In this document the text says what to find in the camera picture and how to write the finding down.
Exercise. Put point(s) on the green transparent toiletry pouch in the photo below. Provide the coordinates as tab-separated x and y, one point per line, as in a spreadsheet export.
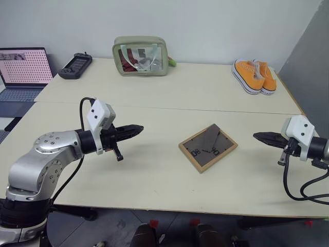
140	55

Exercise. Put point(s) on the red item inside pouch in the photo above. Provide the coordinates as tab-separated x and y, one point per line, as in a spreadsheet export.
126	61

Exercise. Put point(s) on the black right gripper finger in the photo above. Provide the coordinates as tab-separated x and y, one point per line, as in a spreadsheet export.
275	143
267	135

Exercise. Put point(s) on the dark rounded shape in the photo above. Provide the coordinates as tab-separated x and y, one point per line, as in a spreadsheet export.
144	235
209	235

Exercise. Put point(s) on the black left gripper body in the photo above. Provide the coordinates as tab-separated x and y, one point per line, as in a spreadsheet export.
109	136

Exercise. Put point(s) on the grey partition panel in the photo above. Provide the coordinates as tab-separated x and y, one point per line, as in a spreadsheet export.
308	59

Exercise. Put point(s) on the black handheld controller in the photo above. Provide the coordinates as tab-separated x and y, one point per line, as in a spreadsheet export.
75	65

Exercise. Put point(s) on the green pouch zipper tag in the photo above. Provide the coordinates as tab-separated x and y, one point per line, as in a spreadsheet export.
172	62

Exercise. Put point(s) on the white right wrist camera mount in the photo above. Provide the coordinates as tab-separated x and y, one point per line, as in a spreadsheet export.
298	127

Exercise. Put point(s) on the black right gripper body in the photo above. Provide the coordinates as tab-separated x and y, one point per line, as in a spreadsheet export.
293	148

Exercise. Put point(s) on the orange canvas sneaker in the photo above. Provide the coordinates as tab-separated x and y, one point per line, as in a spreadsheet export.
248	74
269	81

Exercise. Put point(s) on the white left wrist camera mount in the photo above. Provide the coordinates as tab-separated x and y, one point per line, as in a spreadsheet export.
99	113

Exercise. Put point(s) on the grey laptop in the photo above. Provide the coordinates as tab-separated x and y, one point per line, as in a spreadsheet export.
23	67

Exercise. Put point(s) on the square wooden wall clock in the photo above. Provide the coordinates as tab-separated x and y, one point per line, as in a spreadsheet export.
208	148

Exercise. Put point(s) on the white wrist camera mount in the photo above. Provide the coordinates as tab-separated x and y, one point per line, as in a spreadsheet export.
298	127
99	113

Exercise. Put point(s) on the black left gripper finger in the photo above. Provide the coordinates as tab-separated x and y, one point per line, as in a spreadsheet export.
127	136
132	127

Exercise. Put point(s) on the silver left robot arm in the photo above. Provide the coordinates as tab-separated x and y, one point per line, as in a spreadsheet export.
30	164

